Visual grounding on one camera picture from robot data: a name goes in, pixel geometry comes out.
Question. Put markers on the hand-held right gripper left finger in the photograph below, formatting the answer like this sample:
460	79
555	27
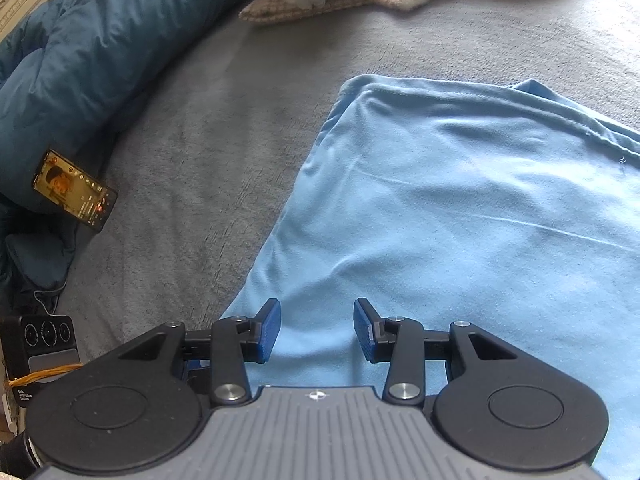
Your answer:
270	330

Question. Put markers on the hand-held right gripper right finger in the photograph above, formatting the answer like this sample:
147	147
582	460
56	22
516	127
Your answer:
362	332

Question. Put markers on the teal duvet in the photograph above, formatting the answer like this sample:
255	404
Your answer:
100	50

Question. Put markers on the smartphone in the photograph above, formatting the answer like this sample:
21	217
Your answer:
75	190

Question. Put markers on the light blue t-shirt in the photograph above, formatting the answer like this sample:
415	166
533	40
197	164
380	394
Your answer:
450	220

